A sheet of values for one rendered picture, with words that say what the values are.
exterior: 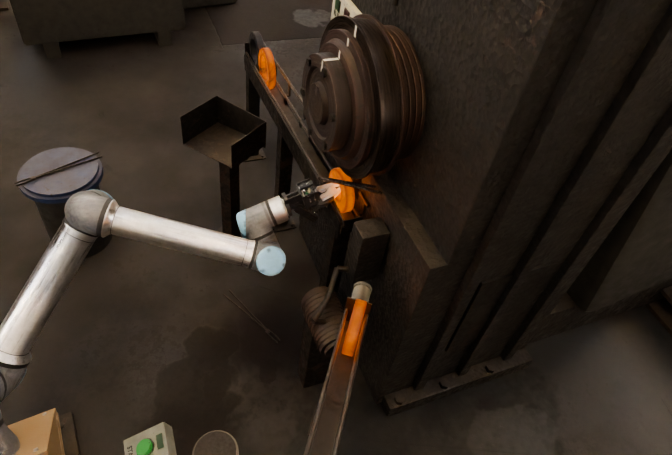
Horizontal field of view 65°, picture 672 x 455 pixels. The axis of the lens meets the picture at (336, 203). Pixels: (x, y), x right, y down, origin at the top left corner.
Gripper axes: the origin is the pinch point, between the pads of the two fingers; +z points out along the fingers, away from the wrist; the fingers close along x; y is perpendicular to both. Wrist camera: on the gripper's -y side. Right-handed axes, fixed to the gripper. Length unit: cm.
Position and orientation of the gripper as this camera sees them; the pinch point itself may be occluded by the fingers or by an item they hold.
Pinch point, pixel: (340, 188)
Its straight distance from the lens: 180.8
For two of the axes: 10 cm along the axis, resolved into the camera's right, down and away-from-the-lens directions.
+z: 9.2, -3.9, 1.0
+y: -1.7, -6.1, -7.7
